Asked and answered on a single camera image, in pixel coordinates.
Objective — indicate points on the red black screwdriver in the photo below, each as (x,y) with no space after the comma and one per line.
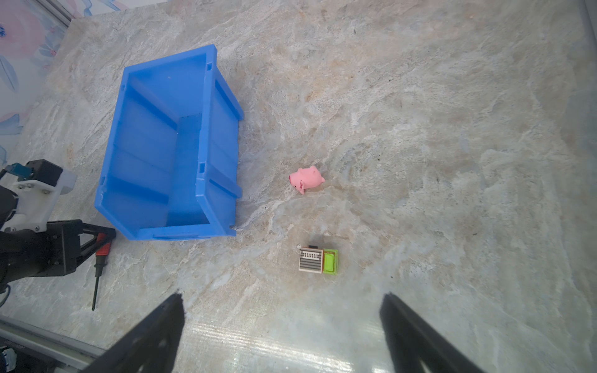
(99,265)

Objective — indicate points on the small green white toy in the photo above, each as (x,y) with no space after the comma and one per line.
(312,259)

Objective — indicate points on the pink pig toy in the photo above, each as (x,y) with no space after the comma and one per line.
(304,179)

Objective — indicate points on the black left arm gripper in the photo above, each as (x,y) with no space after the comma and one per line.
(55,252)

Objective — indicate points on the blue plastic bin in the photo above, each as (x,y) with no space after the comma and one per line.
(170,168)

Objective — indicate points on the aluminium front rail frame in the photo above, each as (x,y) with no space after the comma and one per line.
(65,354)

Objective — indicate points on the aluminium corner post left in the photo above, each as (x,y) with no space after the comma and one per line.
(56,10)

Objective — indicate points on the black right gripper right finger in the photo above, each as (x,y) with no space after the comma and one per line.
(414,345)

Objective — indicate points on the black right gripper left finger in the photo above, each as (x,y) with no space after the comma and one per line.
(151,346)

